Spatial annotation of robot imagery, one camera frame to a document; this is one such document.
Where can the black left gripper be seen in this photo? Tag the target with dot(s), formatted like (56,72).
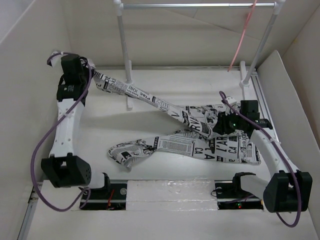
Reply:
(86,69)

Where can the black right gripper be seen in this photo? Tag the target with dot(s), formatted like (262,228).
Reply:
(221,127)

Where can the newspaper print trousers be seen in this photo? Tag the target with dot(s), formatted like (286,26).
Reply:
(197,139)

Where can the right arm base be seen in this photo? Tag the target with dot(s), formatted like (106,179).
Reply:
(229,198)

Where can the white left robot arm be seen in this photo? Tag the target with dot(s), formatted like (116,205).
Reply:
(64,167)

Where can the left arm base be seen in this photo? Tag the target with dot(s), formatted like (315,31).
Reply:
(113,198)

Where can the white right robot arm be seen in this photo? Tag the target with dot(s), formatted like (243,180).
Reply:
(289,188)

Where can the white clothes rack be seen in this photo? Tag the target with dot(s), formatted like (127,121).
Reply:
(245,74)

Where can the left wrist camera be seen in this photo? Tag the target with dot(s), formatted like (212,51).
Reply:
(54,58)

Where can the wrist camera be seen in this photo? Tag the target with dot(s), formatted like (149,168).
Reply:
(231,102)
(54,58)

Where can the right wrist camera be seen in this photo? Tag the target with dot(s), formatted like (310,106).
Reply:
(231,102)

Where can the aluminium rail right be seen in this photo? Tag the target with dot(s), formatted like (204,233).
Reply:
(263,106)

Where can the aluminium rail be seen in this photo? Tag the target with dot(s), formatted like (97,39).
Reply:
(263,106)
(29,203)

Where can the aluminium rail left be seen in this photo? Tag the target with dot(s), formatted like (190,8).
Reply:
(29,203)

